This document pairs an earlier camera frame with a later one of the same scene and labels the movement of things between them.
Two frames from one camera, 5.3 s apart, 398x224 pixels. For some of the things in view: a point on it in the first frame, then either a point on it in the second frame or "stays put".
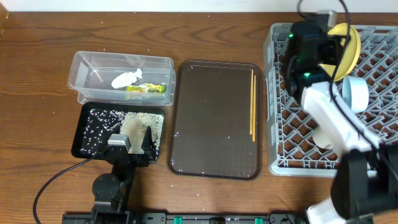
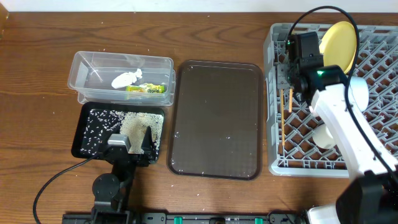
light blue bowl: [356, 93] stays put
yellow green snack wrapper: [146, 88] stays put
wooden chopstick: [254, 110] -> [290, 100]
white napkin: [125, 79] stays put
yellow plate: [351, 51] stays put
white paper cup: [323, 139] stays put
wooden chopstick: [251, 100] -> [282, 117]
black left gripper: [150, 154] stays put
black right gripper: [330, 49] -> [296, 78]
